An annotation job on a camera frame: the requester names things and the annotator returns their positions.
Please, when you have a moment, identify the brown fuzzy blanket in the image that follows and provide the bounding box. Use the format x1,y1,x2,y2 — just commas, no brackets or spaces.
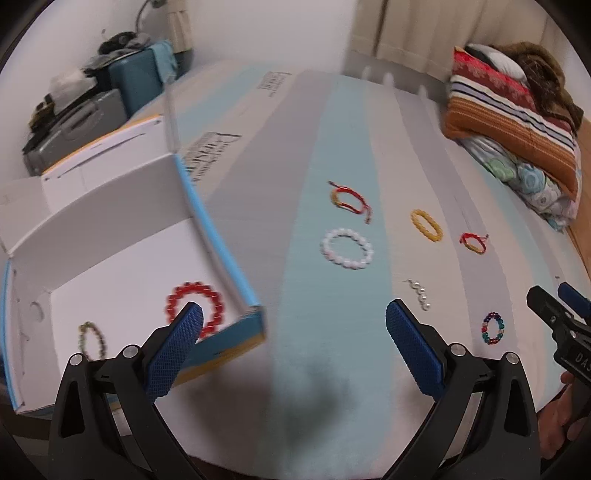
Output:
494,42,584,135

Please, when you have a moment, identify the white pink bead bracelet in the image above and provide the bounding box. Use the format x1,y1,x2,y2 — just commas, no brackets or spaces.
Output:
320,227,375,271

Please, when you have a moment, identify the tied beige curtain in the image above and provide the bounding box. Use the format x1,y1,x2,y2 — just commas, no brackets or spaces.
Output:
166,6,193,53

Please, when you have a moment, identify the clutter pile on suitcases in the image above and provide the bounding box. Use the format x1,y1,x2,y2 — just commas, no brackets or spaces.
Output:
29,31,152,134

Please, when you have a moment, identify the floral blue quilt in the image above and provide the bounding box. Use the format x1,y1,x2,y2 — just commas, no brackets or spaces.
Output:
458,136,580,231

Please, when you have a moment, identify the yellow bead bracelet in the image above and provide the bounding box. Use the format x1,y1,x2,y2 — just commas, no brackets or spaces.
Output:
410,208,445,243

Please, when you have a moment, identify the red bead bracelet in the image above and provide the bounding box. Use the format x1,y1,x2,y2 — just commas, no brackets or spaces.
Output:
165,281,226,340

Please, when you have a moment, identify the small red cord bracelet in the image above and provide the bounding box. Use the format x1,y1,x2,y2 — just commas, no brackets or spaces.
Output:
458,232,490,256

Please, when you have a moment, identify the red cord bracelet gold charm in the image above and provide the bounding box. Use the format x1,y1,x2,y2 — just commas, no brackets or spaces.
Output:
329,181,373,225

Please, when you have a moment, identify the person's right hand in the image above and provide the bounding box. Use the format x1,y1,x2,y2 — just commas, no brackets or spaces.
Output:
538,372,585,460

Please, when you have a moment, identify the striped bed sheet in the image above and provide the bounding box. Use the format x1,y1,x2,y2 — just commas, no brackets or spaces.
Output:
105,57,583,480

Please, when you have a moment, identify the grey hard suitcase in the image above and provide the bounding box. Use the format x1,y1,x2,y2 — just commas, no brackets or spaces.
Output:
23,89,127,176

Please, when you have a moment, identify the striped orange red pillow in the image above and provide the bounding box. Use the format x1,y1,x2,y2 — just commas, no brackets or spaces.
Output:
442,47,580,198

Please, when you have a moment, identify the white pearl earring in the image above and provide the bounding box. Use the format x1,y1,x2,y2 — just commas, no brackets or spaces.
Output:
405,279,431,311

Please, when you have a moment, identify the multicolour bead bracelet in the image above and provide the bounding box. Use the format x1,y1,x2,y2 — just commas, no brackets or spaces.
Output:
479,310,506,346

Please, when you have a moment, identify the white and blue cardboard box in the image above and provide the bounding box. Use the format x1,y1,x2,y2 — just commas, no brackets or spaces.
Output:
1,101,266,416

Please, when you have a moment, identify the green brown bead bracelet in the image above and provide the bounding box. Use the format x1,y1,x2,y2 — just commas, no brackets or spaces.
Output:
77,321,108,361

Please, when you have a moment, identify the teal hard suitcase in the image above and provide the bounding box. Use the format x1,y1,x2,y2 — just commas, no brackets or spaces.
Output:
107,40,178,117

